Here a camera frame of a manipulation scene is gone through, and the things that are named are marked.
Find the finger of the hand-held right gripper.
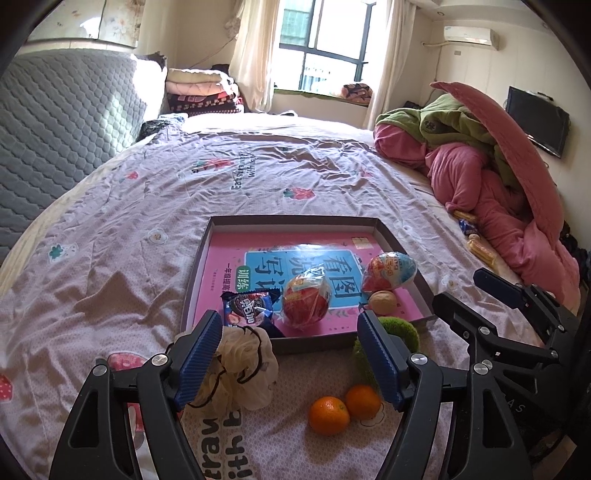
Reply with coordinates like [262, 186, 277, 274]
[473, 268, 579, 356]
[433, 292, 571, 366]

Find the pink and blue book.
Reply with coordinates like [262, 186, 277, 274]
[196, 231, 426, 340]

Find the floral wall panel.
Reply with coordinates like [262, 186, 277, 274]
[25, 0, 144, 47]

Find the cream curtain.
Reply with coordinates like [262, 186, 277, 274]
[229, 0, 282, 114]
[362, 0, 407, 130]

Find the orange tangerine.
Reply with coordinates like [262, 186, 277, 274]
[308, 396, 350, 437]
[345, 384, 382, 421]

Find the white pillow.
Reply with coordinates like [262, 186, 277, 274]
[131, 53, 168, 125]

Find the grey quilted headboard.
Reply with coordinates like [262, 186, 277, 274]
[0, 48, 148, 264]

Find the large pink cushion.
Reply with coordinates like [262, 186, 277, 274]
[429, 82, 566, 273]

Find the green fuzzy ring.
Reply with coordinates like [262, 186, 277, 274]
[353, 316, 420, 384]

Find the grey shallow cardboard box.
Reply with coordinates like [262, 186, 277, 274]
[179, 215, 437, 356]

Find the green blanket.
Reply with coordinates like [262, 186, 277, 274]
[375, 93, 522, 190]

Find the white printed drawstring pouch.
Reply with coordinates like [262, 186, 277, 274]
[187, 325, 280, 411]

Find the blue cookie packet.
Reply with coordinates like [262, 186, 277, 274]
[221, 292, 287, 340]

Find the yellow biscuit packet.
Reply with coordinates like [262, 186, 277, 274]
[467, 234, 497, 268]

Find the dark cloth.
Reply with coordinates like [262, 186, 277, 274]
[139, 113, 188, 139]

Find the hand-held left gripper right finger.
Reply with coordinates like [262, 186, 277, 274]
[357, 310, 532, 480]

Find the dark framed window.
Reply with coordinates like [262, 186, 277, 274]
[277, 0, 393, 100]

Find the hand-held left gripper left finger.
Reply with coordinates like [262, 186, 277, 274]
[48, 310, 223, 480]

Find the stack of folded blankets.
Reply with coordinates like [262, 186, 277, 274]
[165, 67, 245, 115]

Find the pink printed bed sheet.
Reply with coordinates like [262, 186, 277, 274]
[0, 113, 578, 480]

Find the brown walnut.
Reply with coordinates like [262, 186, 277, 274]
[368, 290, 399, 315]

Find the pink quilt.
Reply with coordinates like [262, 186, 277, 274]
[373, 122, 580, 305]

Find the white air conditioner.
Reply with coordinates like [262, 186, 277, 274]
[443, 25, 501, 51]

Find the black television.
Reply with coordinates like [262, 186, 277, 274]
[505, 86, 571, 159]

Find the blue and red toy egg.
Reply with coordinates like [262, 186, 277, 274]
[361, 251, 419, 294]

